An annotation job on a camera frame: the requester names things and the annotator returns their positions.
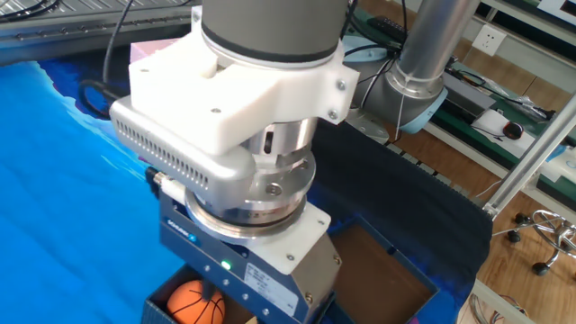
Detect silver blue gripper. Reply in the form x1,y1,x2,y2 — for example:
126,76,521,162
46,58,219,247
158,192,343,324

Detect orange toy basketball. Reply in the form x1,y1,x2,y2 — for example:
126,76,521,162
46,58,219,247
166,279,226,324

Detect pink gift box with ribbon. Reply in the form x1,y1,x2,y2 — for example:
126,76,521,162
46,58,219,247
129,38,181,64

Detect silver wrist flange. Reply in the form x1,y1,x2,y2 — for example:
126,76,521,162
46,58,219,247
184,116,319,247

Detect blue landscape print cloth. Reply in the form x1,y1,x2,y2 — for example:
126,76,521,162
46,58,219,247
0,42,494,324

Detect white zip tie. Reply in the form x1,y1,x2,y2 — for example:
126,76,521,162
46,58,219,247
394,74,409,141

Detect green work bench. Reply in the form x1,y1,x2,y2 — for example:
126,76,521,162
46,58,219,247
422,58,576,199

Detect white paper pad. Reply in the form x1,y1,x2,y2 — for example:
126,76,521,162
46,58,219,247
470,109,536,152

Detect black computer mouse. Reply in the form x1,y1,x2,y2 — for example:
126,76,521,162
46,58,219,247
502,121,525,140

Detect chrome chair base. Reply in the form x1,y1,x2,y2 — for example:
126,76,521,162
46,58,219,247
492,209,576,276

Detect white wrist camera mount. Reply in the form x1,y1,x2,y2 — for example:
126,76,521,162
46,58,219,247
128,6,361,157

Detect black cable bundle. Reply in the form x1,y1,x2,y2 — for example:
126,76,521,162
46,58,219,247
341,0,409,112

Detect loose wire bundle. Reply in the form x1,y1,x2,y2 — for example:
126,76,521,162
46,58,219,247
467,292,527,324

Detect aluminium frame post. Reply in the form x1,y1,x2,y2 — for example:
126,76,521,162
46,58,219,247
483,94,576,220

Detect white wall outlet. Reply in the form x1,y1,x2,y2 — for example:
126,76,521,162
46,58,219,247
471,22,509,58

